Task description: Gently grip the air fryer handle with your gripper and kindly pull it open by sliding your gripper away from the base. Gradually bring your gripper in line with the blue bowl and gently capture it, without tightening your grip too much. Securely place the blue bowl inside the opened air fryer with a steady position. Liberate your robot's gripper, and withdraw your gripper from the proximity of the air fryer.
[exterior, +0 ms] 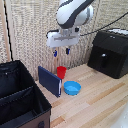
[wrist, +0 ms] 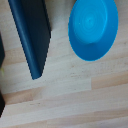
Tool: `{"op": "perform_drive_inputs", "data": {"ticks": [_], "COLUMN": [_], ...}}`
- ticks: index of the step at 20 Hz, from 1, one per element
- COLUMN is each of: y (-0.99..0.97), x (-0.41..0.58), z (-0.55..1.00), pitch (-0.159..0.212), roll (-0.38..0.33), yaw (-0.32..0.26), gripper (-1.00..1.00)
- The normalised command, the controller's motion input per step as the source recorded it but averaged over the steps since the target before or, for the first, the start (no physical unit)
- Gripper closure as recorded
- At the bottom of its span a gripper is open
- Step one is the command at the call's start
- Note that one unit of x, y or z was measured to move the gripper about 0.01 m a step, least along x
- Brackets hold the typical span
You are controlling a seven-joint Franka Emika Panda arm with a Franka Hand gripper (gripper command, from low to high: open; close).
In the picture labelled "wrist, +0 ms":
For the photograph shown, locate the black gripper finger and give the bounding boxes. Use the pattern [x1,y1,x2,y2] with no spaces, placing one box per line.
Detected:
[0,91,6,118]
[0,33,6,68]

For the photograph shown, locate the blue plastic bowl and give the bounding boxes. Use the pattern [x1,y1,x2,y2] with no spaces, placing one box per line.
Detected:
[67,0,120,62]

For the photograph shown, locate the dark blue book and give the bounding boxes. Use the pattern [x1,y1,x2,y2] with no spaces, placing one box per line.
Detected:
[8,0,53,80]

